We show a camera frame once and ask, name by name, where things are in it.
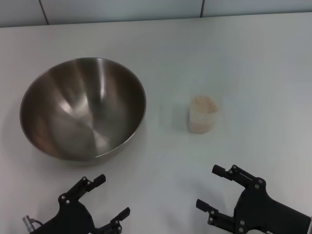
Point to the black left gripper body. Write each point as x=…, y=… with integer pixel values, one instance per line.
x=70, y=219

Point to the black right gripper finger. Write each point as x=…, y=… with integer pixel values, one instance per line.
x=217, y=218
x=246, y=180

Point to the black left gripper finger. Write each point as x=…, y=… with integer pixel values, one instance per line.
x=80, y=187
x=115, y=223

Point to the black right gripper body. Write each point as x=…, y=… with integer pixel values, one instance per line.
x=258, y=212

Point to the stainless steel mixing bowl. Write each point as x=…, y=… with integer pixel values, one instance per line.
x=83, y=109

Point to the clear plastic cup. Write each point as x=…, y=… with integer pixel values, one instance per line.
x=192, y=122

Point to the white rice grains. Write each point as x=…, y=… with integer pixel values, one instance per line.
x=203, y=107

